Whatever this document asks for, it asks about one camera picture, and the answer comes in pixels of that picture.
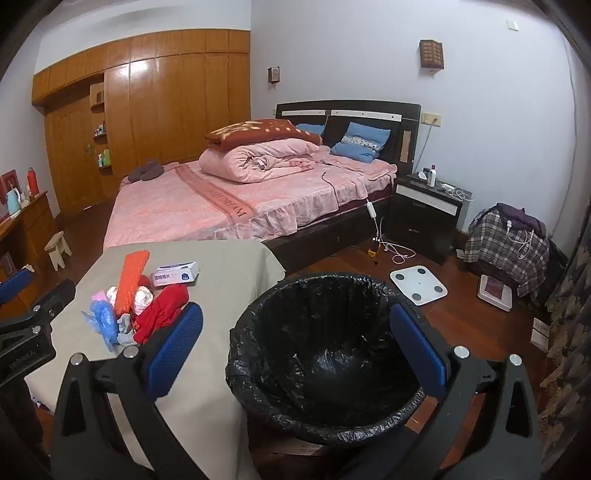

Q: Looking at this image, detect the white paper booklet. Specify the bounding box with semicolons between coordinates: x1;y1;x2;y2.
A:
531;318;551;350

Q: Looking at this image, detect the black nightstand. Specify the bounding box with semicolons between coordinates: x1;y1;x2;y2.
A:
385;172;472;265

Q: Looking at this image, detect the orange packet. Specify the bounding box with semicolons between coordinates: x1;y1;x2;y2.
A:
114;250;151;315

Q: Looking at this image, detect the grey sock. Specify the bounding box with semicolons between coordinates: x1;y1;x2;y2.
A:
115;313;137;347

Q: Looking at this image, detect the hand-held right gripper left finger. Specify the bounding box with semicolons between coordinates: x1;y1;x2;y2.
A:
51;302;204;480

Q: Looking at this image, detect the grey-covered table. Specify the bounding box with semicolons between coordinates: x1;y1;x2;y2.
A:
23;240;287;480

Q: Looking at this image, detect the grey neck pillow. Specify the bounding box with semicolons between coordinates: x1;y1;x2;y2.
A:
127;160;164;182

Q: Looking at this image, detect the red photo frame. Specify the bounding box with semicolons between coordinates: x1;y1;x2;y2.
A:
0;169;20;217

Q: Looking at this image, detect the white bathroom scale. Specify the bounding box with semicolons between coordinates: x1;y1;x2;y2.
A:
390;266;448;308

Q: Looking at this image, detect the wooden wardrobe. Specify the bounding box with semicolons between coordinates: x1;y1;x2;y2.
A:
31;29;252;217

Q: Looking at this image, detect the dark headboard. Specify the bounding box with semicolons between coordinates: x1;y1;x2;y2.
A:
276;100;422;164

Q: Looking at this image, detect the red cloth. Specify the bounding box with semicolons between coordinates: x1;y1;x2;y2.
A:
134;284;190;346

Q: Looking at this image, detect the wooden cabinet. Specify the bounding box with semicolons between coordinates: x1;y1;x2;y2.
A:
0;191;58;319

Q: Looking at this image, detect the white and red flat box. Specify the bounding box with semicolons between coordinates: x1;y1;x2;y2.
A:
478;274;514;312

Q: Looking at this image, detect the purple cloth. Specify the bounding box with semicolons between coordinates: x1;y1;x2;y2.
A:
496;202;548;241

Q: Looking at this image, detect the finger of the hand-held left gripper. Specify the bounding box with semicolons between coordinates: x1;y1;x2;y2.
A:
18;278;77;330
0;268;33;305

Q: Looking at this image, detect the white and blue box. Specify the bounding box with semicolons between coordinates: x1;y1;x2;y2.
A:
151;261;201;288

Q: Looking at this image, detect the small wooden stool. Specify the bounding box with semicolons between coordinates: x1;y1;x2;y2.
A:
45;232;72;271

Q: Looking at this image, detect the white charger cable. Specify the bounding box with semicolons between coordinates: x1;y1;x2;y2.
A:
505;219;536;259

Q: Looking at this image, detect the white floor cable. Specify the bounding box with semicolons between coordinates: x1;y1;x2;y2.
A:
376;217;416;259

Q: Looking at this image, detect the plaid bag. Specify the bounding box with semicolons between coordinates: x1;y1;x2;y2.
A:
463;208;551;301

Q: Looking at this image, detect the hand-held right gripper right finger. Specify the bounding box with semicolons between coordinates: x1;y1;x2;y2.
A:
389;302;542;480

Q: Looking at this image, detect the red-brown folded blanket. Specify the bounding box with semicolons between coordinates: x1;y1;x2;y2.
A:
204;119;323;152

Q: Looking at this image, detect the pink folded quilt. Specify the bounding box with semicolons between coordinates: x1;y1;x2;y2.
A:
198;137;321;184

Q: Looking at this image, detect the bed with pink sheet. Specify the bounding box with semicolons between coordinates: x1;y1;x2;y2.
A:
102;152;402;273

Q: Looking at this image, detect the blue plastic bag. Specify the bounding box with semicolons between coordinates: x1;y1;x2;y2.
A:
82;300;122;354

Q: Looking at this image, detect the white charger with cable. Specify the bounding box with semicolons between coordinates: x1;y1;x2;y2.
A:
438;182;474;201

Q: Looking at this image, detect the blue pillow with patterned band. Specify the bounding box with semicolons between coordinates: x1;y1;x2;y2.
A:
330;122;392;163

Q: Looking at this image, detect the black-lined trash bin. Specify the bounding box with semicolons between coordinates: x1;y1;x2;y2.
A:
225;272;455;448

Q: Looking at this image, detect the patterned curtain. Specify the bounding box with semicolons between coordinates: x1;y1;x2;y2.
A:
540;185;591;457

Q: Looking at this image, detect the large wooden wall lamp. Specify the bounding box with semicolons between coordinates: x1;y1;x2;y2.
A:
419;39;444;70

